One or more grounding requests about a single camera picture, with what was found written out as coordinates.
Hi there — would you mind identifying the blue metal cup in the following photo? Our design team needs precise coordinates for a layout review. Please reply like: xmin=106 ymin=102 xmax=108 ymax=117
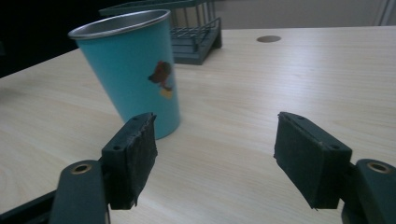
xmin=67 ymin=8 xmax=181 ymax=140

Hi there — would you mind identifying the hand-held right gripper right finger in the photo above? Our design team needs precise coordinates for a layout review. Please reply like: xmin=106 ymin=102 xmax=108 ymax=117
xmin=273 ymin=111 xmax=396 ymax=224

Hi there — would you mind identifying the round table cable hole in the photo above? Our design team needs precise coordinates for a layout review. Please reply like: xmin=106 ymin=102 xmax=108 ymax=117
xmin=256 ymin=35 xmax=282 ymax=44

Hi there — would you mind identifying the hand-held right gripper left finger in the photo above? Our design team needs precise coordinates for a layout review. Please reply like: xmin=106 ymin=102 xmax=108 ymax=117
xmin=49 ymin=112 xmax=159 ymax=224

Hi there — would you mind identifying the dark green dish rack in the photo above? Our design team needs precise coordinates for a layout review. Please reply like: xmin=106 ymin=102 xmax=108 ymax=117
xmin=98 ymin=0 xmax=223 ymax=66

